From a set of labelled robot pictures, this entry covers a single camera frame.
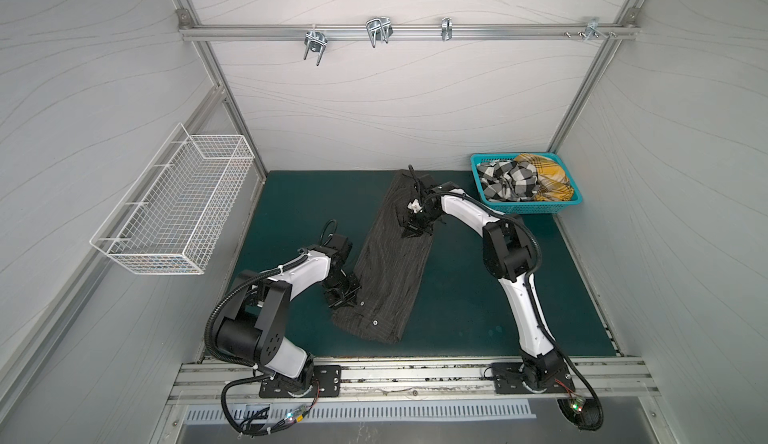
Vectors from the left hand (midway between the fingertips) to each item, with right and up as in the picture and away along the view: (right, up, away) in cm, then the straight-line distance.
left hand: (362, 296), depth 87 cm
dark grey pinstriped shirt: (+9, +5, +3) cm, 11 cm away
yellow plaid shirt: (+66, +35, +17) cm, 77 cm away
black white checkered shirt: (+52, +36, +20) cm, 66 cm away
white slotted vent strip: (+1, -22, -17) cm, 28 cm away
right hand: (+14, +19, +12) cm, 26 cm away
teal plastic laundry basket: (+54, +26, +14) cm, 62 cm away
